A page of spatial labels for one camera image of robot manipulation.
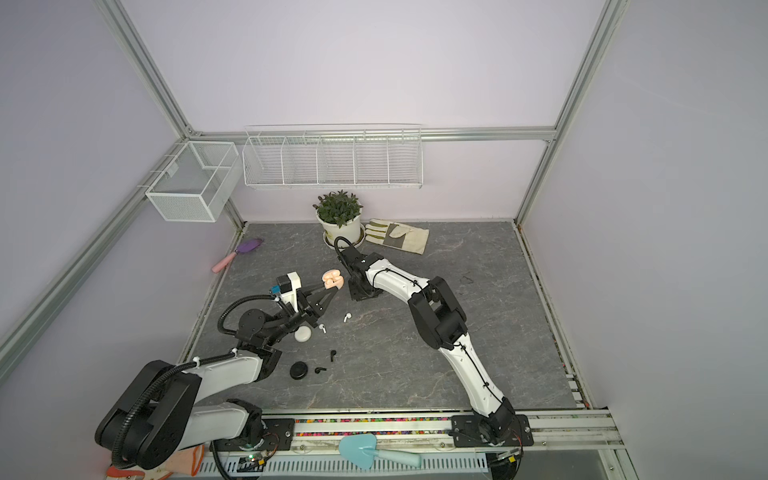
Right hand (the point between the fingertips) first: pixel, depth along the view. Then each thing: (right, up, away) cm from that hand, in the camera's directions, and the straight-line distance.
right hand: (364, 294), depth 100 cm
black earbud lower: (-11, -19, -15) cm, 27 cm away
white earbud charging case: (-17, -10, -12) cm, 23 cm away
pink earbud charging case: (-5, +8, -26) cm, 28 cm away
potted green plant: (-9, +28, +2) cm, 29 cm away
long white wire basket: (-10, +46, -3) cm, 47 cm away
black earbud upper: (-8, -15, -13) cm, 21 cm away
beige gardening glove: (+11, +21, +16) cm, 29 cm away
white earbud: (-4, -6, -6) cm, 9 cm away
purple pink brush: (-48, +15, +13) cm, 52 cm away
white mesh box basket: (-55, +37, -2) cm, 66 cm away
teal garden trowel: (+2, -33, -29) cm, 44 cm away
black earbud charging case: (-16, -19, -17) cm, 30 cm away
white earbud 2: (-12, -9, -8) cm, 17 cm away
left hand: (-4, +5, -25) cm, 26 cm away
